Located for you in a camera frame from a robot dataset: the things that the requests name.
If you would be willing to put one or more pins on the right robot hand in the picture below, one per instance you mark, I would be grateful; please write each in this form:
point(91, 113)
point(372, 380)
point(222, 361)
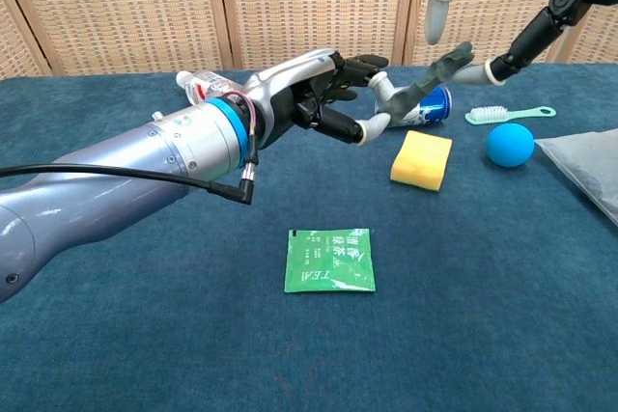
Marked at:
point(507, 2)

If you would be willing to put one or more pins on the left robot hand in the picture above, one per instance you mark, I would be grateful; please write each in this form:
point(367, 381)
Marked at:
point(309, 93)

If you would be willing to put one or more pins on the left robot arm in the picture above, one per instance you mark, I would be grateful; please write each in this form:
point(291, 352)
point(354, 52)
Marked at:
point(120, 171)

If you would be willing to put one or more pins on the clear plastic water bottle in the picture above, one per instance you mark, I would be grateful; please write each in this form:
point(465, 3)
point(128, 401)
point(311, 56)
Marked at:
point(205, 86)

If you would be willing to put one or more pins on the woven bamboo folding screen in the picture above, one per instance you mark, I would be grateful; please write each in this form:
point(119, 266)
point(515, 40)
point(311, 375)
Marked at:
point(241, 7)

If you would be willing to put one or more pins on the mint green brush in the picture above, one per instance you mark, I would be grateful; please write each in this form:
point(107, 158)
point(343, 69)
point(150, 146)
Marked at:
point(507, 114)

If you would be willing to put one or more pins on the blue and white drink can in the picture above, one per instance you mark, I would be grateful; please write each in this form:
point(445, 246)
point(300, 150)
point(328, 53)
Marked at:
point(434, 110)

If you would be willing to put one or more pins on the yellow sponge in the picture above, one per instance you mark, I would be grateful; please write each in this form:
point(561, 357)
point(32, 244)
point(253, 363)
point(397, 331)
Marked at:
point(422, 158)

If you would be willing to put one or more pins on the blue ball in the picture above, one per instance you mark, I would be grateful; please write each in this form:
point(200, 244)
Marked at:
point(510, 145)

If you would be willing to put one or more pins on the green tea sachet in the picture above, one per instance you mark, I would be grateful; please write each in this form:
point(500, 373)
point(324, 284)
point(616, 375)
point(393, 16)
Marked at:
point(330, 260)

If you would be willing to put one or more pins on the blue felt table mat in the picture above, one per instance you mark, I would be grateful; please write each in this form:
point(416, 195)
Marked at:
point(309, 262)

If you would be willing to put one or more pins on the grey plastic bag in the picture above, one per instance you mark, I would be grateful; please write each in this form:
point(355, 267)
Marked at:
point(586, 171)

